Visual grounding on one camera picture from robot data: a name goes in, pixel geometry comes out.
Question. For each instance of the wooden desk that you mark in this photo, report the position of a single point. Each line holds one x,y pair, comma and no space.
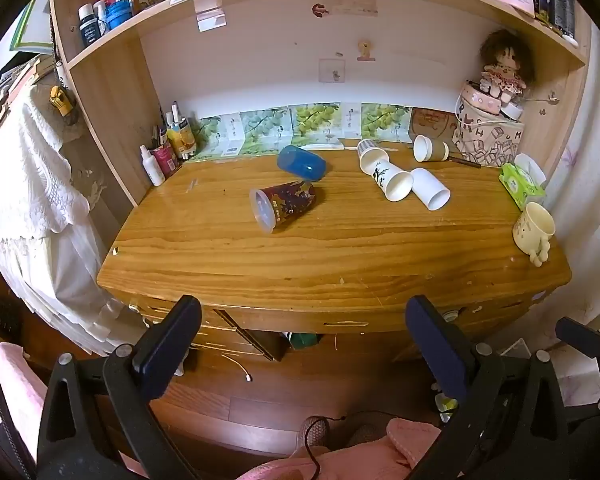
330,260

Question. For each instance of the white spray bottle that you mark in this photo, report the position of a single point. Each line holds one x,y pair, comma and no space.
152,166

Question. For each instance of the green container under desk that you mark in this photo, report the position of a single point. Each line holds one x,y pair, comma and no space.
302,340

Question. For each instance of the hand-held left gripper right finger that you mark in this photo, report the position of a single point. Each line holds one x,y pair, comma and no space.
442,352

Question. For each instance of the pink fleece trousers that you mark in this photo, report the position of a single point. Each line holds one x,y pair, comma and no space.
360,455

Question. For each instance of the white patterned paper cup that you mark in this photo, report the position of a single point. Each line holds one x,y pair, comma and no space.
371,155

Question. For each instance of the green tissue pack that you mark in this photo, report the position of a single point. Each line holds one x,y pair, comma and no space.
522,184

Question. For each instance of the pink cloth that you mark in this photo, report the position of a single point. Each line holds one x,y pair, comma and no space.
17,390

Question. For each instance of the grape print folding card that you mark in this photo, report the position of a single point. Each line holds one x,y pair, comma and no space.
300,125

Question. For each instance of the white lace cloth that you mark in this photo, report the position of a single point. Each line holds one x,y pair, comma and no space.
35,195

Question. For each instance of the dark ink bottle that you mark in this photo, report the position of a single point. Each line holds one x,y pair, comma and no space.
87,25

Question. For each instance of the letter print box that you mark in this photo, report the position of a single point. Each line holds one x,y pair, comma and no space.
490,142

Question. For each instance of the plain white cup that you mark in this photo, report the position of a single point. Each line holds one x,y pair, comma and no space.
430,188

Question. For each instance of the brown paper cup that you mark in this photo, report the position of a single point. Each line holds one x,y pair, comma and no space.
429,149

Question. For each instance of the green framed picture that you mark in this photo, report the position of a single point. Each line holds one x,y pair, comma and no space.
30,22

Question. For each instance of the blue lidded jar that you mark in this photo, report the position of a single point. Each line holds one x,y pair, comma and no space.
119,12

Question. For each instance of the yellow bottle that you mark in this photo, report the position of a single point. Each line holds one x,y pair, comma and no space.
182,141

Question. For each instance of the white cup with black print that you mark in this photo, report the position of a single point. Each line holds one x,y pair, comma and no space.
391,180

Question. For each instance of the brown haired rag doll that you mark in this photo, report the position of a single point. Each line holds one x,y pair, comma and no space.
505,65

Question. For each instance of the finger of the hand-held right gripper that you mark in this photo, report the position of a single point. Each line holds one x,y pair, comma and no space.
597,412
587,342

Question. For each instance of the wooden bookshelf hutch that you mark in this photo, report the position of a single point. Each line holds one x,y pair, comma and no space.
110,105

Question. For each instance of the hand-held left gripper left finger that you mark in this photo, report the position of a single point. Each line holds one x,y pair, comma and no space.
162,347

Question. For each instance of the dark red patterned cup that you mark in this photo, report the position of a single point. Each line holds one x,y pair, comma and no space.
287,202

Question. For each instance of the blue plastic cup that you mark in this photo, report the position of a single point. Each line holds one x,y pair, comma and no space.
300,162

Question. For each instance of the pink round box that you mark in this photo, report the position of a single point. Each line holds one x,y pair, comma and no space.
482,101

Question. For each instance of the pink pen holder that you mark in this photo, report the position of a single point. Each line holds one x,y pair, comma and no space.
165,159

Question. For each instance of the yellow toy car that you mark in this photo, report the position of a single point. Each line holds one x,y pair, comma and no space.
62,101

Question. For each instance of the stack of old books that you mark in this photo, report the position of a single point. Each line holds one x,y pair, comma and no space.
17,85

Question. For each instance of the white lidded bottle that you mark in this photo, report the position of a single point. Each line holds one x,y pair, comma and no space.
100,14

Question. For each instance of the cream mug with feet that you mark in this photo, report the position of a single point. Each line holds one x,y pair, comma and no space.
532,230

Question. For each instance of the pink slipper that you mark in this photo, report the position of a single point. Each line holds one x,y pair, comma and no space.
314,432

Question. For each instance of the brown face drawing card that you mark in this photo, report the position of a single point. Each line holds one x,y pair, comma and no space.
432,125

